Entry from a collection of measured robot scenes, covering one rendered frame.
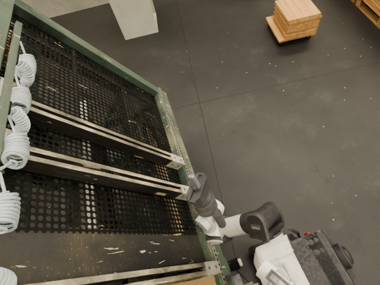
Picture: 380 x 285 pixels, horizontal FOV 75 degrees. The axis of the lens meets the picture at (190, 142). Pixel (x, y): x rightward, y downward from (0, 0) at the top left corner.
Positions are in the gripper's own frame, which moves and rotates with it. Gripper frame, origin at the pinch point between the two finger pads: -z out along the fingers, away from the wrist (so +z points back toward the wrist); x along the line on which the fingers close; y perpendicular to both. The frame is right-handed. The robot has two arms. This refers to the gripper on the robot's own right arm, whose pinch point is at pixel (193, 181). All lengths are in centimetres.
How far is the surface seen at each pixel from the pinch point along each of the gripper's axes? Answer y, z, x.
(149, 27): 207, 50, -322
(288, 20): -8, 72, -302
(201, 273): 10, 57, 15
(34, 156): 51, -22, 11
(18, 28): 61, -55, -23
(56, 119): 61, -21, -10
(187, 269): 14, 49, 17
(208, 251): 15, 71, 0
